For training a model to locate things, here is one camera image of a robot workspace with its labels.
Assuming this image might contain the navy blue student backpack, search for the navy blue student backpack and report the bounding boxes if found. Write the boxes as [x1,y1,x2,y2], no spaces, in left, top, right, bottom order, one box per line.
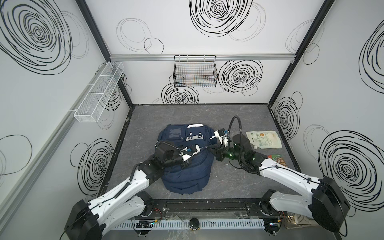
[157,124,218,195]

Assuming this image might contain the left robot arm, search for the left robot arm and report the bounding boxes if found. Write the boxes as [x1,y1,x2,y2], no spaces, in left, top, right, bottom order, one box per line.
[63,141,201,240]

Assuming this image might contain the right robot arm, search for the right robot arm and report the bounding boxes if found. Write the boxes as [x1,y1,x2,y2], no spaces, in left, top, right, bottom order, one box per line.
[207,134,351,233]

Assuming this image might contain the white refill pouch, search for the white refill pouch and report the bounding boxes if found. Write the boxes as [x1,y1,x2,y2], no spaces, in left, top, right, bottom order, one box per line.
[246,131,282,150]

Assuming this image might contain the green snack packet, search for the green snack packet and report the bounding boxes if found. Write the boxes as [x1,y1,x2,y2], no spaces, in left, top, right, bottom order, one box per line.
[268,155,288,167]

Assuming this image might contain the black round knob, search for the black round knob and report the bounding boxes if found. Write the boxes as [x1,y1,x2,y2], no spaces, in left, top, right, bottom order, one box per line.
[189,218,200,231]

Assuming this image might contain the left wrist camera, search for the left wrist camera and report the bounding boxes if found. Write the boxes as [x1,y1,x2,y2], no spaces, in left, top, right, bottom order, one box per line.
[183,145,201,156]

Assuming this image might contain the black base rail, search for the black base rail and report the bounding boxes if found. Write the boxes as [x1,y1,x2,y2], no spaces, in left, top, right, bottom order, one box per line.
[86,197,328,219]

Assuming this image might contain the white slotted cable duct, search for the white slotted cable duct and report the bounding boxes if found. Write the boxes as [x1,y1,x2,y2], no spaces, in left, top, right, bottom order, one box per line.
[114,219,265,231]

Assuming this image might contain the black wire basket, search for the black wire basket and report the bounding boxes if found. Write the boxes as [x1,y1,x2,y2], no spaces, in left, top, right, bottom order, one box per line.
[173,55,219,88]

